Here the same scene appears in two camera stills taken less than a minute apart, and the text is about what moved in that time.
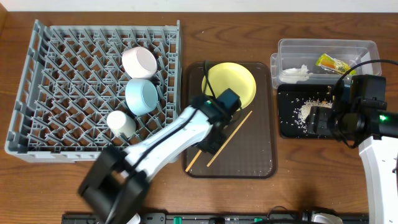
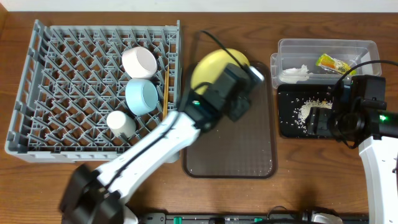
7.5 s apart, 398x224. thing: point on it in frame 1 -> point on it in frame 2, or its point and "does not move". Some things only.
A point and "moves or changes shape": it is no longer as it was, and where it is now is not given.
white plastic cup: [118, 122] does not move
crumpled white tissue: [293, 75] does not move
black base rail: [214, 218] does not move
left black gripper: [210, 144] -> [237, 106]
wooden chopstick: [228, 139] -> [164, 113]
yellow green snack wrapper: [334, 65] does not move
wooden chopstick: [194, 159] -> [167, 93]
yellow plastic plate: [233, 76] moves or changes shape
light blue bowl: [141, 96] does not move
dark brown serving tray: [249, 149] does not move
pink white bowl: [139, 62] does not move
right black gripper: [318, 121] does not move
